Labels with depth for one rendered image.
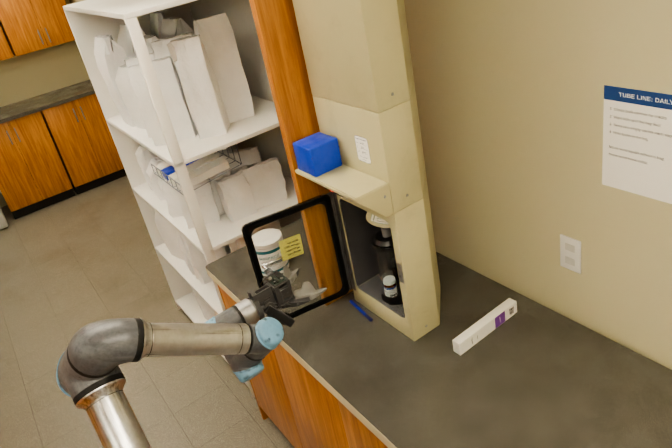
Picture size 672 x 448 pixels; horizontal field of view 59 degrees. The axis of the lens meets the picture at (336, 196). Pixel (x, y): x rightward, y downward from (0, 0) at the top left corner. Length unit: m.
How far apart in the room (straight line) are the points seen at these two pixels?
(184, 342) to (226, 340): 0.10
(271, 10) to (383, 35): 0.39
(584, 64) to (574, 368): 0.83
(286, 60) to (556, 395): 1.20
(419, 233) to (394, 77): 0.48
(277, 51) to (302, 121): 0.23
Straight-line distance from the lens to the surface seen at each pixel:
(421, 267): 1.82
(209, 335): 1.45
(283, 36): 1.79
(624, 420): 1.74
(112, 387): 1.47
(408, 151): 1.64
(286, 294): 1.70
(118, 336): 1.38
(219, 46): 2.82
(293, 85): 1.82
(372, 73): 1.51
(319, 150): 1.71
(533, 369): 1.84
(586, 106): 1.66
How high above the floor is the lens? 2.22
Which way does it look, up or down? 27 degrees down
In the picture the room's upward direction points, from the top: 12 degrees counter-clockwise
